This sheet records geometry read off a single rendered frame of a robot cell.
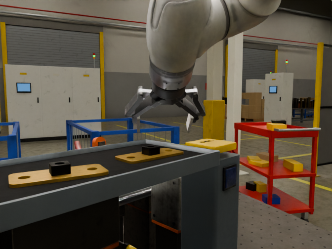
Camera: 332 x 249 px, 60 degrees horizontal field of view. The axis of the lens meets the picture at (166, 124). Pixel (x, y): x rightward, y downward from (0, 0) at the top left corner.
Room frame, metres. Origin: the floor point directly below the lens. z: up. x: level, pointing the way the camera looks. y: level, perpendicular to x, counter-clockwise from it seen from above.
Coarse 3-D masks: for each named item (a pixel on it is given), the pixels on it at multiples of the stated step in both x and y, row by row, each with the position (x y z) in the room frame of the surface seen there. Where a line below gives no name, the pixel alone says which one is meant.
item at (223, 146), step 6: (186, 144) 0.45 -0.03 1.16; (192, 144) 0.44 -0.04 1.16; (198, 144) 0.44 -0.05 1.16; (204, 144) 0.43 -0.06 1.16; (210, 144) 0.43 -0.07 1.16; (216, 144) 0.43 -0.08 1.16; (222, 144) 0.43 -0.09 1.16; (228, 144) 0.44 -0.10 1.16; (234, 144) 0.45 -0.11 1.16; (222, 150) 0.43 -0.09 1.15; (228, 150) 0.44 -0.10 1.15
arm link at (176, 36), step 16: (160, 0) 0.45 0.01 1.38; (176, 0) 0.43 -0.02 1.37; (192, 0) 0.43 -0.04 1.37; (208, 0) 0.46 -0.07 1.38; (160, 16) 0.46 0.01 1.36; (176, 16) 0.44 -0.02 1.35; (192, 16) 0.45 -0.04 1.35; (208, 16) 0.47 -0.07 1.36; (224, 16) 0.51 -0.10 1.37; (160, 32) 0.47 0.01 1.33; (176, 32) 0.46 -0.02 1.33; (192, 32) 0.46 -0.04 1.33; (208, 32) 0.49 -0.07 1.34; (224, 32) 0.53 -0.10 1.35; (160, 48) 0.49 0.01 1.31; (176, 48) 0.48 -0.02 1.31; (192, 48) 0.49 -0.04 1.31; (208, 48) 0.54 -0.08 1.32; (160, 64) 0.53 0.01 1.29; (176, 64) 0.52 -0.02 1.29; (192, 64) 0.55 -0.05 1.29
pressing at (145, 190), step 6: (150, 186) 0.72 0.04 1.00; (132, 192) 0.67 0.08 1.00; (138, 192) 0.67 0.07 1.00; (144, 192) 0.68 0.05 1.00; (150, 192) 0.69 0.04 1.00; (120, 198) 0.63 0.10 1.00; (126, 198) 0.64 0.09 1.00; (132, 198) 0.65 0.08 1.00; (138, 198) 0.66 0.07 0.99; (120, 204) 0.62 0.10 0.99
